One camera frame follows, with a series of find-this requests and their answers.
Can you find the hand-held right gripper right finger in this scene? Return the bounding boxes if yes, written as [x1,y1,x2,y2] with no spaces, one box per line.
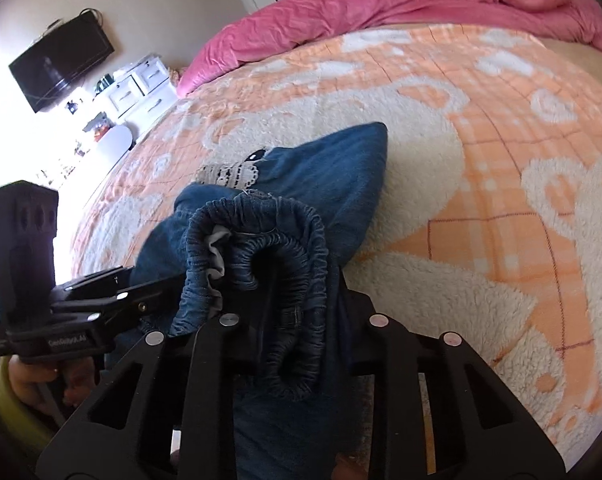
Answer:
[338,290,566,480]

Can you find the pink duvet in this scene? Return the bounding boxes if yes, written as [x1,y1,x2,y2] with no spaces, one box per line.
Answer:
[175,0,602,98]

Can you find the white drawer cabinet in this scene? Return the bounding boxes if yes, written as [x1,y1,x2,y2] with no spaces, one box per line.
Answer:
[106,55,178,131]

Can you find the person's left forearm yellow sleeve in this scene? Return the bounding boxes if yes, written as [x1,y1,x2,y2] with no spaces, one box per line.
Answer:
[0,364,54,466]

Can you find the orange white printed blanket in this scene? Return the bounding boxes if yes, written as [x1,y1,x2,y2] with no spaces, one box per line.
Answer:
[71,25,602,471]

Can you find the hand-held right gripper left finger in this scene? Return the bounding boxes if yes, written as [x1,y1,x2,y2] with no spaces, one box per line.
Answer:
[35,310,263,480]

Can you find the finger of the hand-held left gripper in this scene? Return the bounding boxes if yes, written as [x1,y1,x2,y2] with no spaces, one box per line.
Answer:
[51,274,188,322]
[61,265,135,292]

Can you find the person's left hand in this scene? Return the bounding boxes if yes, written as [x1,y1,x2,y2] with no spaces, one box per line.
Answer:
[7,354,98,412]

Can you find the white round chair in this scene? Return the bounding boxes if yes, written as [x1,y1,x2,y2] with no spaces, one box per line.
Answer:
[95,125,133,162]

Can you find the black television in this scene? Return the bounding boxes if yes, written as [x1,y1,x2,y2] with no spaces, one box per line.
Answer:
[8,10,114,113]

